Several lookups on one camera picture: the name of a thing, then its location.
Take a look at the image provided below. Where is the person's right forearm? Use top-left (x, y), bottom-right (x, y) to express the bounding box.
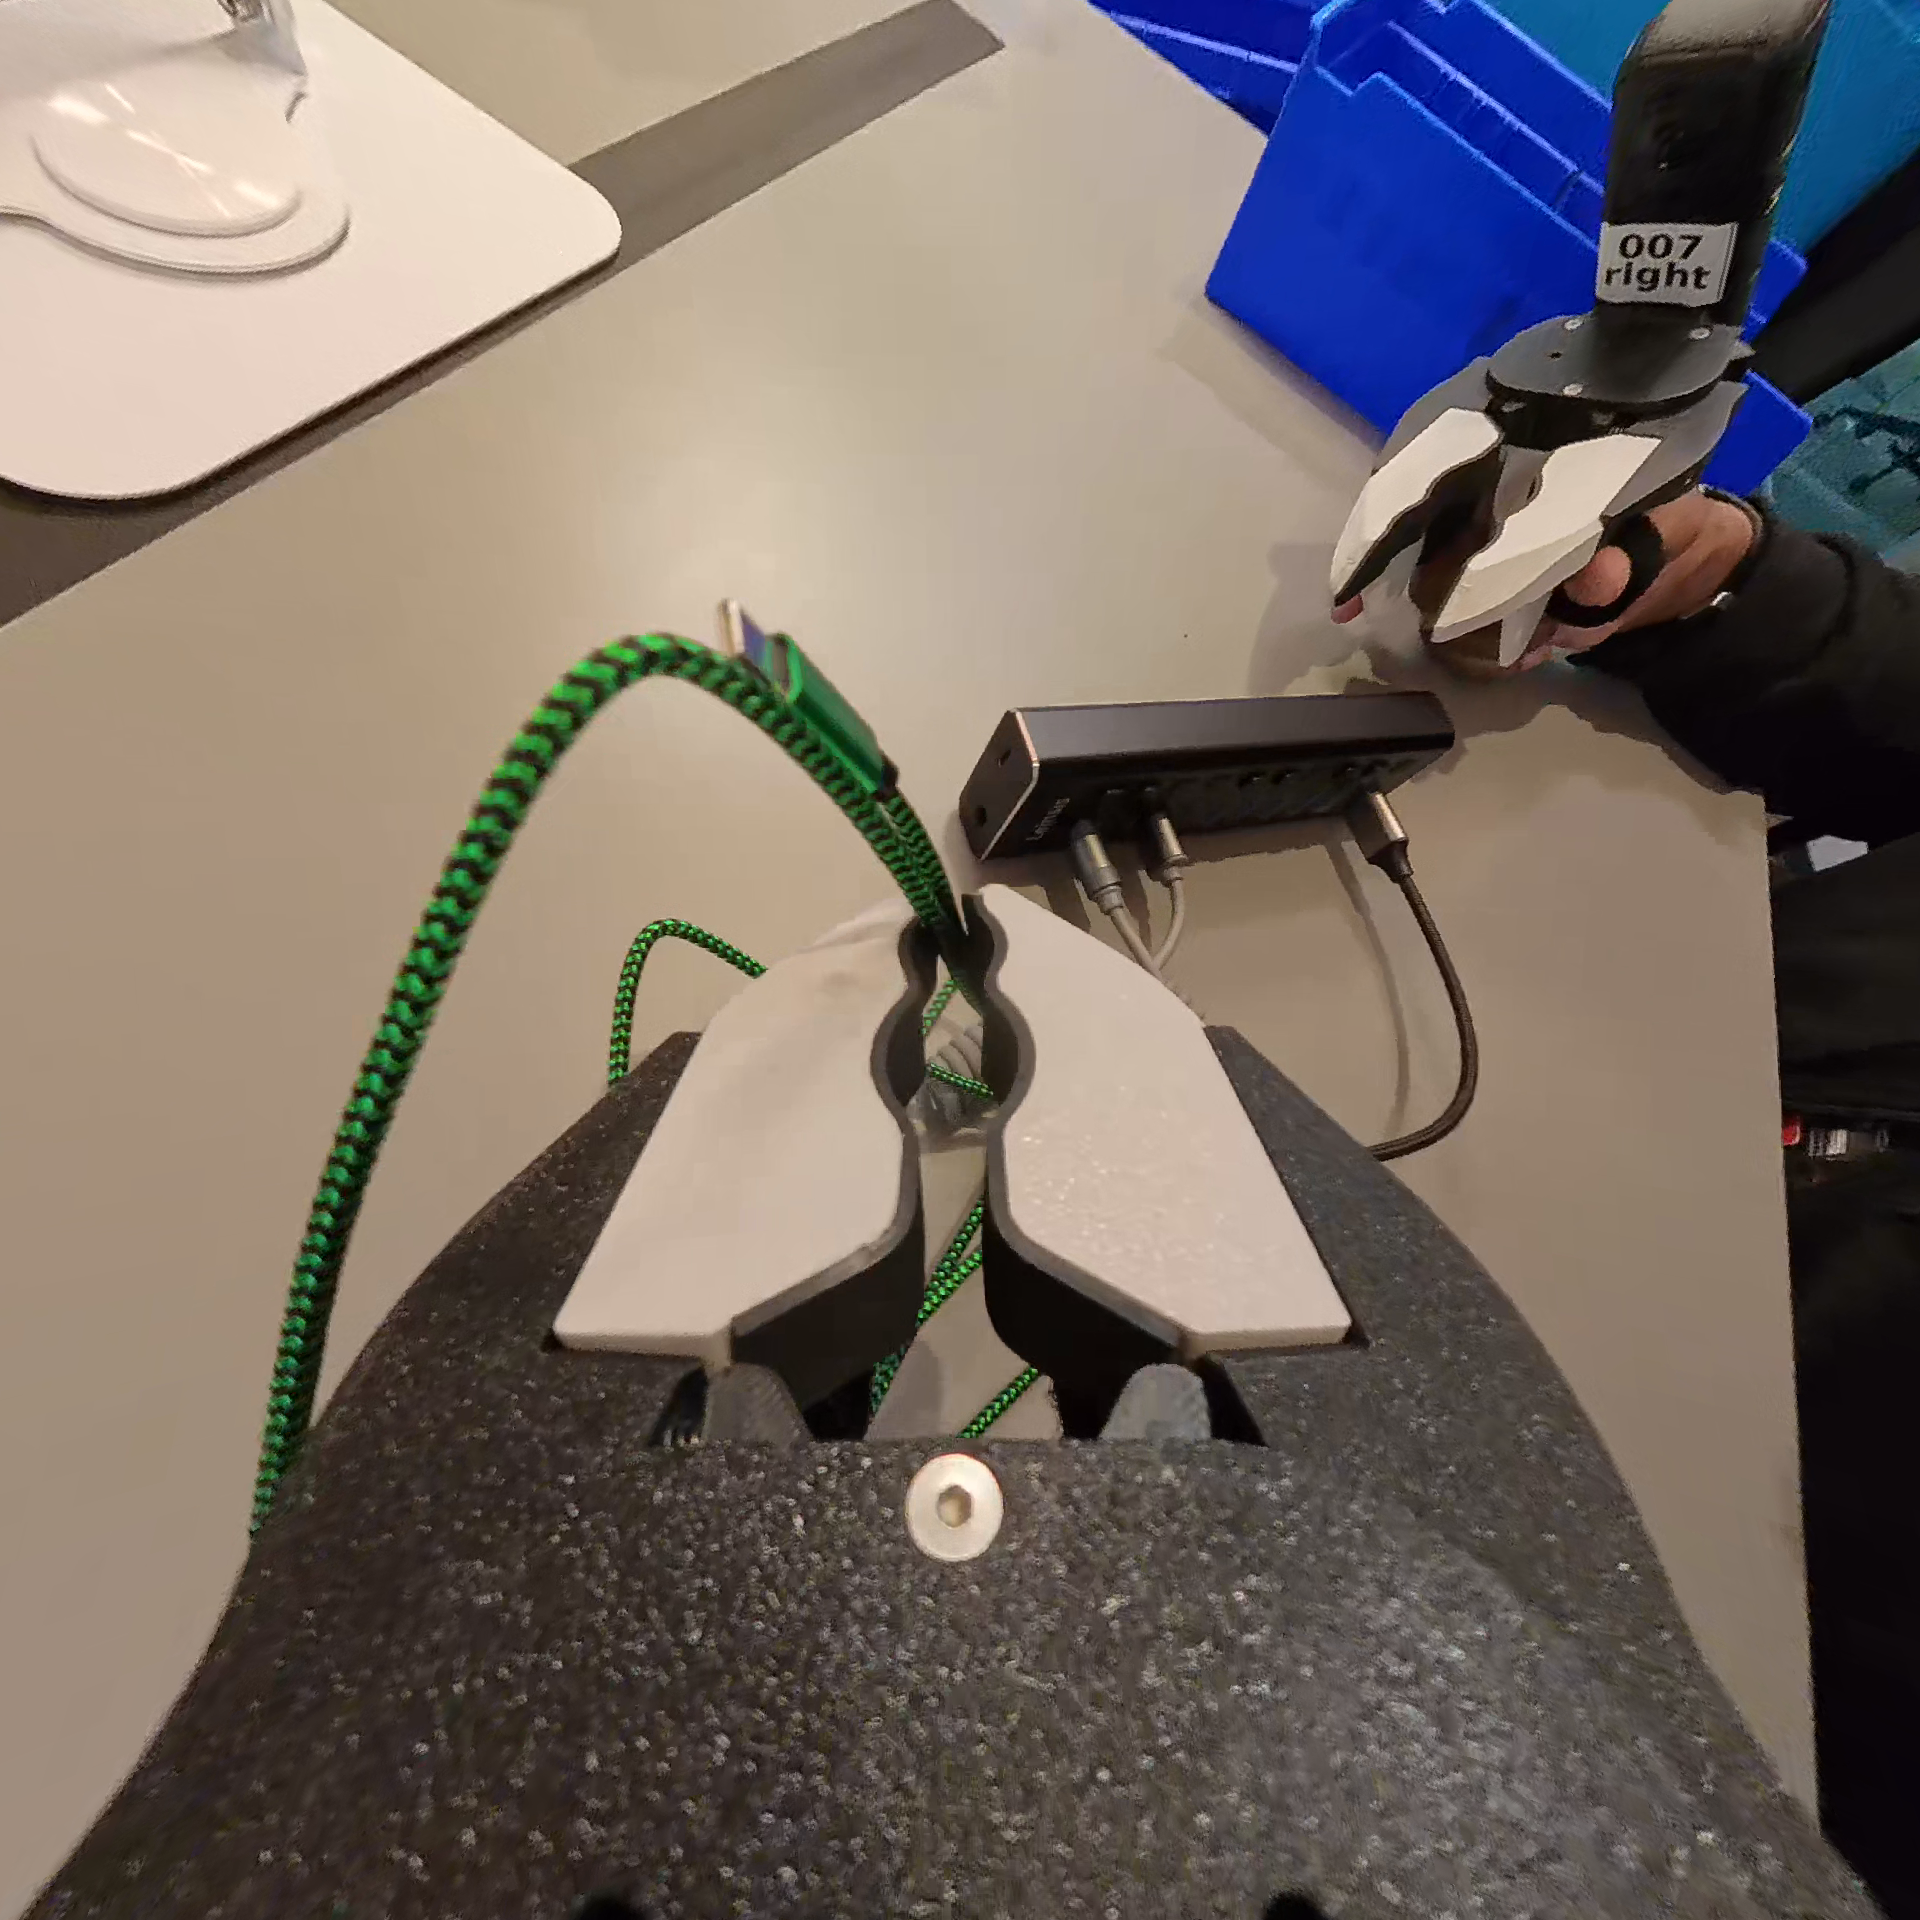
top-left (1576, 511), bottom-right (1920, 841)

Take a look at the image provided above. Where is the green cable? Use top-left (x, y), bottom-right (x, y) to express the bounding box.
top-left (245, 596), bottom-right (1043, 1538)

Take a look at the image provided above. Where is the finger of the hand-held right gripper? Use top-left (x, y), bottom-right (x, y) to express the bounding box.
top-left (1431, 433), bottom-right (1668, 647)
top-left (1332, 404), bottom-right (1505, 622)

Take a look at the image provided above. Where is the black braided USB cable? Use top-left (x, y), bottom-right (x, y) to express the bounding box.
top-left (1336, 791), bottom-right (1479, 1164)

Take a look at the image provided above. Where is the person's right hand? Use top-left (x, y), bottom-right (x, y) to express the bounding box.
top-left (1332, 493), bottom-right (1764, 674)

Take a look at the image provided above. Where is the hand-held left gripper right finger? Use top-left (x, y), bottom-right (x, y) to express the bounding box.
top-left (959, 885), bottom-right (1356, 1364)

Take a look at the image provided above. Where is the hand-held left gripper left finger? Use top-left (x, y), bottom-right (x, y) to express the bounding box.
top-left (551, 914), bottom-right (941, 1371)

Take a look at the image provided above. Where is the black wristwatch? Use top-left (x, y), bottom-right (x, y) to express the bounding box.
top-left (1703, 487), bottom-right (1773, 619)

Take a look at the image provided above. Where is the black USB hub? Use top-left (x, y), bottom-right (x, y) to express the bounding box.
top-left (959, 689), bottom-right (1457, 864)

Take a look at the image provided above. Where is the person's black clothing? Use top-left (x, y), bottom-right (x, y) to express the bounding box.
top-left (1766, 811), bottom-right (1920, 1920)

